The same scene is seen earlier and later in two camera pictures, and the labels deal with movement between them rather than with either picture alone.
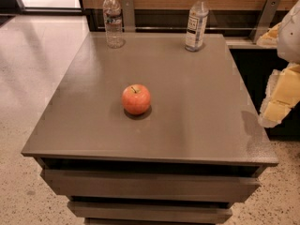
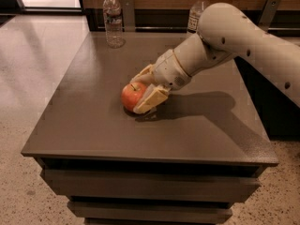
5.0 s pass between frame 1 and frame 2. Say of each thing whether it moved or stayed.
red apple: stayed
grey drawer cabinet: stayed
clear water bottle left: stayed
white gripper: moved
